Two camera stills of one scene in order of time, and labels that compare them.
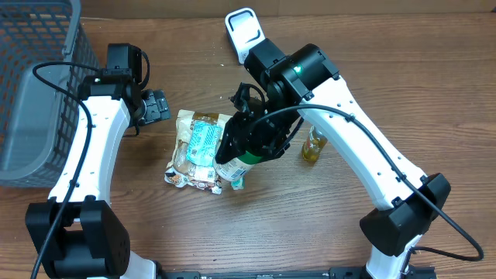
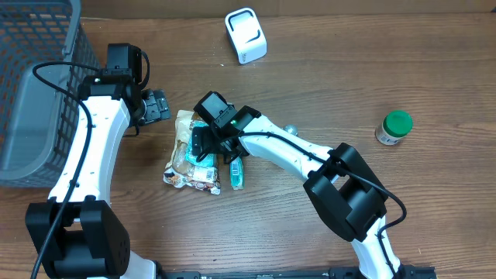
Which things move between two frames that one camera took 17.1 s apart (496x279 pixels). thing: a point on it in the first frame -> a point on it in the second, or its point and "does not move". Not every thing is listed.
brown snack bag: x=181 y=173 does not move
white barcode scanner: x=243 y=31 does not move
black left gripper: x=159 y=108 does not move
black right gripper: x=249 y=136 -> x=200 y=139
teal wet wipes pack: x=204 y=138 does not move
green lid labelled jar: x=236 y=169 -> x=395 y=125
